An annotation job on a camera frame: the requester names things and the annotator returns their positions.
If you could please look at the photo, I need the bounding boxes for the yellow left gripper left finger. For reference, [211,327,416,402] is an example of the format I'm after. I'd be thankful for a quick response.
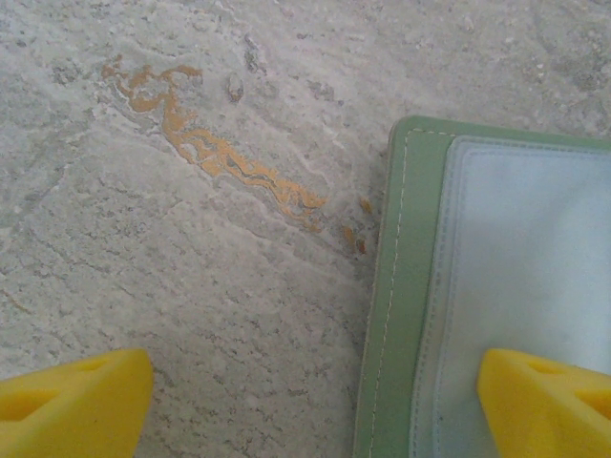
[0,347,155,458]

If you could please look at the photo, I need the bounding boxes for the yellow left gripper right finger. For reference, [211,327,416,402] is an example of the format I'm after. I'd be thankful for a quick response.
[476,347,611,458]

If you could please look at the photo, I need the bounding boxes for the green card holder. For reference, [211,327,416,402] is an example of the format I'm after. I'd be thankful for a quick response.
[352,115,611,458]

